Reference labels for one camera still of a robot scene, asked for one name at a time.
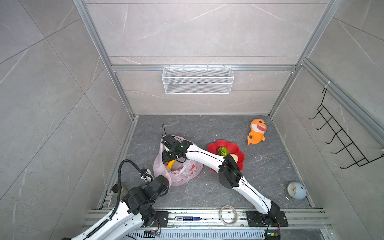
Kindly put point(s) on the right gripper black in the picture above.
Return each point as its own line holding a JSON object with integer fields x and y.
{"x": 164, "y": 158}

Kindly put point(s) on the pink plastic bag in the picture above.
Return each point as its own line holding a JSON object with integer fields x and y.
{"x": 182, "y": 171}

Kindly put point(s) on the green fake avocado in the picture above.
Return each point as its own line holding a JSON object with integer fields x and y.
{"x": 223, "y": 151}

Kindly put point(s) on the red flower-shaped plate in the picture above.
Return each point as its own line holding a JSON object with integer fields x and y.
{"x": 233, "y": 149}

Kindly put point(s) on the peach fake fruit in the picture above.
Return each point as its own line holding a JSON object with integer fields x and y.
{"x": 235, "y": 157}

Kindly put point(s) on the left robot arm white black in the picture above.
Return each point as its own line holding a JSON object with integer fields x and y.
{"x": 135, "y": 210}

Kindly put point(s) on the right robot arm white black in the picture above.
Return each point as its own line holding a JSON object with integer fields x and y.
{"x": 230, "y": 175}

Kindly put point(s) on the yellow fake banana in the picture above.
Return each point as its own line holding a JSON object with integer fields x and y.
{"x": 170, "y": 164}

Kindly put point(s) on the blue marker pen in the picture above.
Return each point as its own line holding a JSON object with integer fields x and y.
{"x": 187, "y": 219}

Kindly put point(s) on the small dark-lid jar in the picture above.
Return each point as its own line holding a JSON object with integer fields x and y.
{"x": 123, "y": 190}

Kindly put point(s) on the clear tape roll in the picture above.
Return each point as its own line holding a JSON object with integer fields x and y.
{"x": 228, "y": 216}

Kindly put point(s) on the orange shark plush toy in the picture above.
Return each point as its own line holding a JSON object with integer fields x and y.
{"x": 258, "y": 129}

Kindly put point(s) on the white round alarm clock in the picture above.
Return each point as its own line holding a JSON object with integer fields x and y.
{"x": 295, "y": 191}

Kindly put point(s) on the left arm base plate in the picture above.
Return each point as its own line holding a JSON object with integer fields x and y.
{"x": 160, "y": 219}

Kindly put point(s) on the white wire mesh basket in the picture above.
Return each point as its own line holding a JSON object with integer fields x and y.
{"x": 197, "y": 80}

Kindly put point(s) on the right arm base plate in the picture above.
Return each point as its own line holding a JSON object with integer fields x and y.
{"x": 255, "y": 219}

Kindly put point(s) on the black wire hook rack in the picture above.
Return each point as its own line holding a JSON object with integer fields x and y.
{"x": 339, "y": 133}

